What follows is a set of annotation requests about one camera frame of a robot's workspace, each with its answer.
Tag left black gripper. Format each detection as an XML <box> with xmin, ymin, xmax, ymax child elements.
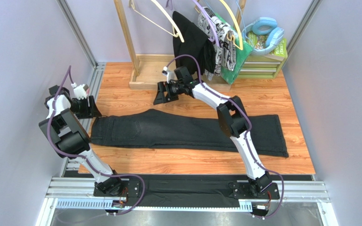
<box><xmin>70</xmin><ymin>95</ymin><xmax>103</xmax><ymax>119</ymax></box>

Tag black denim trousers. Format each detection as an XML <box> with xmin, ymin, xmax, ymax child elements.
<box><xmin>90</xmin><ymin>109</ymin><xmax>289</xmax><ymax>158</ymax></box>

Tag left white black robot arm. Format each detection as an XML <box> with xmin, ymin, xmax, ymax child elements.
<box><xmin>39</xmin><ymin>83</ymin><xmax>125</xmax><ymax>196</ymax></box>

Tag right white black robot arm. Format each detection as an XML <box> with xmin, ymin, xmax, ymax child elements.
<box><xmin>153</xmin><ymin>66</ymin><xmax>272</xmax><ymax>197</ymax></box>

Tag cream plastic hanger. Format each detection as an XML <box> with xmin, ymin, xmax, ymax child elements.
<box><xmin>129</xmin><ymin>0</ymin><xmax>185</xmax><ymax>44</ymax></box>

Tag purple plastic hanger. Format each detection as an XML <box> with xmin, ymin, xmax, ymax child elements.
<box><xmin>166</xmin><ymin>0</ymin><xmax>221</xmax><ymax>56</ymax></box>

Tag yellow plastic hanger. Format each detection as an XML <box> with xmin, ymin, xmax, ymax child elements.
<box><xmin>217</xmin><ymin>0</ymin><xmax>244</xmax><ymax>51</ymax></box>

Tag wooden clothes rack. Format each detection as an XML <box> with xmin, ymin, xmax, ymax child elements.
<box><xmin>114</xmin><ymin>0</ymin><xmax>246</xmax><ymax>91</ymax></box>

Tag black hanging garment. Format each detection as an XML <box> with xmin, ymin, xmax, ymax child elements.
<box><xmin>172</xmin><ymin>11</ymin><xmax>216</xmax><ymax>74</ymax></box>

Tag black white patterned garment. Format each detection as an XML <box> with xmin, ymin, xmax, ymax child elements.
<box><xmin>197</xmin><ymin>7</ymin><xmax>237</xmax><ymax>80</ymax></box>

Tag green tote bag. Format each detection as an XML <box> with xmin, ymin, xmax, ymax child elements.
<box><xmin>216</xmin><ymin>14</ymin><xmax>252</xmax><ymax>85</ymax></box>

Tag green wooden drawer box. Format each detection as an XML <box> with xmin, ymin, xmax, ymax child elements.
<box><xmin>237</xmin><ymin>55</ymin><xmax>288</xmax><ymax>79</ymax></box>

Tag black cloth strip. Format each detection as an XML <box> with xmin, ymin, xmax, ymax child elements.
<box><xmin>63</xmin><ymin>174</ymin><xmax>313</xmax><ymax>208</ymax></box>

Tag light blue headphones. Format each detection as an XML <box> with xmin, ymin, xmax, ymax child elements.
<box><xmin>241</xmin><ymin>17</ymin><xmax>284</xmax><ymax>56</ymax></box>

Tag green book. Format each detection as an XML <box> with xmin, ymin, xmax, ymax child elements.
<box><xmin>248</xmin><ymin>31</ymin><xmax>288</xmax><ymax>61</ymax></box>

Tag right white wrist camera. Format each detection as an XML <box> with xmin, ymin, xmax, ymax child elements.
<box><xmin>162</xmin><ymin>66</ymin><xmax>177</xmax><ymax>83</ymax></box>

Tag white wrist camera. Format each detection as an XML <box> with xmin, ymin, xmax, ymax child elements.
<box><xmin>71</xmin><ymin>82</ymin><xmax>90</xmax><ymax>100</ymax></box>
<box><xmin>162</xmin><ymin>66</ymin><xmax>177</xmax><ymax>83</ymax></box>

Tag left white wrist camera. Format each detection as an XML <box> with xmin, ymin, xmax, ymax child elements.
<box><xmin>71</xmin><ymin>82</ymin><xmax>90</xmax><ymax>100</ymax></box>

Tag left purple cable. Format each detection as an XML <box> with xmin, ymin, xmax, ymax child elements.
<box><xmin>46</xmin><ymin>65</ymin><xmax>146</xmax><ymax>216</ymax></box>

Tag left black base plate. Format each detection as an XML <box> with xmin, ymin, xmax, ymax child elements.
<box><xmin>93</xmin><ymin>178</ymin><xmax>141</xmax><ymax>197</ymax></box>

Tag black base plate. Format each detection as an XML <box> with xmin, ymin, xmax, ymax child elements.
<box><xmin>93</xmin><ymin>178</ymin><xmax>141</xmax><ymax>197</ymax></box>
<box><xmin>228</xmin><ymin>181</ymin><xmax>280</xmax><ymax>200</ymax></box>

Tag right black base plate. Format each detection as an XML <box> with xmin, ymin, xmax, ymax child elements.
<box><xmin>228</xmin><ymin>181</ymin><xmax>280</xmax><ymax>200</ymax></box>

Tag aluminium frame rail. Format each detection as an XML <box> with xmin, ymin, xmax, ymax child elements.
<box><xmin>46</xmin><ymin>178</ymin><xmax>330</xmax><ymax>203</ymax></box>

